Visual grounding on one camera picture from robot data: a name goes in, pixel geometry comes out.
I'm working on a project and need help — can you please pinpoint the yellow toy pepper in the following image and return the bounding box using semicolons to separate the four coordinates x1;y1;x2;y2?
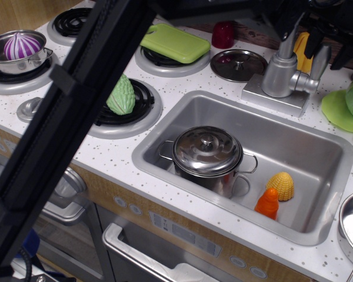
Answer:
294;32;313;73

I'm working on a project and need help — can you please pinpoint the left stove burner under bowl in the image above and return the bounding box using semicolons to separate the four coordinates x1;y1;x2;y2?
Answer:
0;55;59;95

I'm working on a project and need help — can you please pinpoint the front black stove burner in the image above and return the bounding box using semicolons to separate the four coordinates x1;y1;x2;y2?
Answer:
88;79;163;140

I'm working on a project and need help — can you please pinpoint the silver oven dial knob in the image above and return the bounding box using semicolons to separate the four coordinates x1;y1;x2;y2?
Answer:
55;167;86;199

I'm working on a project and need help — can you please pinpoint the green cutting board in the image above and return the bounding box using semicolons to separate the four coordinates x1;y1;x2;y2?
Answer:
140;23;211;64

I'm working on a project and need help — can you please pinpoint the steel bowl at left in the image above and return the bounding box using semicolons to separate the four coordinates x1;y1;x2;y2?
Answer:
0;29;53;75

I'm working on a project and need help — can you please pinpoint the silver toy faucet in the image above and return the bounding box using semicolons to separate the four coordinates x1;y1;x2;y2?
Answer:
241;21;312;118

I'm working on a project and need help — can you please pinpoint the blue object lower left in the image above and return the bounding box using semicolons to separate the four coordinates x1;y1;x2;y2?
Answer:
22;229;40;258

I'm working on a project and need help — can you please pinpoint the flat steel pot lid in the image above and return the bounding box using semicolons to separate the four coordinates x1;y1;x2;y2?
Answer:
210;49;268;82

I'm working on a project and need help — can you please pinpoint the light green plate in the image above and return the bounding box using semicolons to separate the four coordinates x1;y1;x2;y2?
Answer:
321;90;353;133

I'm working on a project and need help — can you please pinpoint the silver stove knob front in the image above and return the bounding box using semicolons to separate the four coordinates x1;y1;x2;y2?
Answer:
16;97;43;123

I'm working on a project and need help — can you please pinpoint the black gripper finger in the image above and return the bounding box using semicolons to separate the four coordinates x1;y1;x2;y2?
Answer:
304;27;324;58
330;40;353;70

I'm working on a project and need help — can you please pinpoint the back stove burner under board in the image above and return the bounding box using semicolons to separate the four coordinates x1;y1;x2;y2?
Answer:
135;47;210;78

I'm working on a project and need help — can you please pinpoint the dark red toy cup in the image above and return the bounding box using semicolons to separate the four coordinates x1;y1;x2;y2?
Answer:
211;21;234;49

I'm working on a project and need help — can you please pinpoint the orange toy carrot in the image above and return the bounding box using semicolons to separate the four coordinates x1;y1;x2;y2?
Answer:
254;188;279;220

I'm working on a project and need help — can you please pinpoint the silver faucet lever handle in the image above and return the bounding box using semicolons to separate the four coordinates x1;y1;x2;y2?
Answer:
289;43;331;94

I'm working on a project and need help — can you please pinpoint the silver dishwasher door handle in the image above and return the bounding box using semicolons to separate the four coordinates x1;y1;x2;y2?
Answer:
102;223;216;281

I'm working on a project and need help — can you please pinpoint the silver sink basin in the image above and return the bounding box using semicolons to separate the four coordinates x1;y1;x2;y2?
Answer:
132;90;353;246

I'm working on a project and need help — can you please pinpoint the silver oven door handle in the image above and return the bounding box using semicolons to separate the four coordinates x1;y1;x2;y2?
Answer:
41;199;91;226

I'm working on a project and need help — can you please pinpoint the yellow toy corn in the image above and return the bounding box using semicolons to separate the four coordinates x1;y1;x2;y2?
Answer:
265;172;294;202

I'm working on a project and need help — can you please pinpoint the green toy bitter gourd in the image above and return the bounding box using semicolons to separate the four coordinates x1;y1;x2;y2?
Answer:
106;74;135;115

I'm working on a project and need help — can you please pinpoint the far back black burner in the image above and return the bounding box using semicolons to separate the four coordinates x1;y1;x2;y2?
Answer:
46;8;92;47

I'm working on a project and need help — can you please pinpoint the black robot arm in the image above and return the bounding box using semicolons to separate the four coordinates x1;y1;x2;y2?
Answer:
0;1;310;275

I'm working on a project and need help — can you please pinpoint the steel pot with lid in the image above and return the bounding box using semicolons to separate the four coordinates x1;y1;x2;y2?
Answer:
158;126;258;198

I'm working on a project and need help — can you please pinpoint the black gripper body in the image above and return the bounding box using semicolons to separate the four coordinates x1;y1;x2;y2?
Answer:
300;1;353;44

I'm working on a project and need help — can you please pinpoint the purple white toy onion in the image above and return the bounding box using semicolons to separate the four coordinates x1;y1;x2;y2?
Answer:
4;32;42;61

